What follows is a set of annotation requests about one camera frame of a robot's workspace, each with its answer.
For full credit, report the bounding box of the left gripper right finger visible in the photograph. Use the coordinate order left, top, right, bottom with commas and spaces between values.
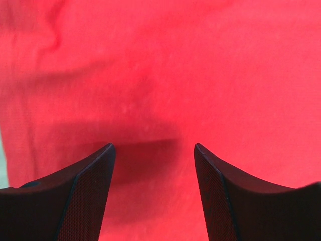
194, 144, 320, 240

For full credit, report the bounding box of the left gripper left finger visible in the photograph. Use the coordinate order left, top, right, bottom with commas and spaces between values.
1, 143, 115, 240

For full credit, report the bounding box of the plain red t shirt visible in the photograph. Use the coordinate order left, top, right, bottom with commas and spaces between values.
1, 1, 320, 240

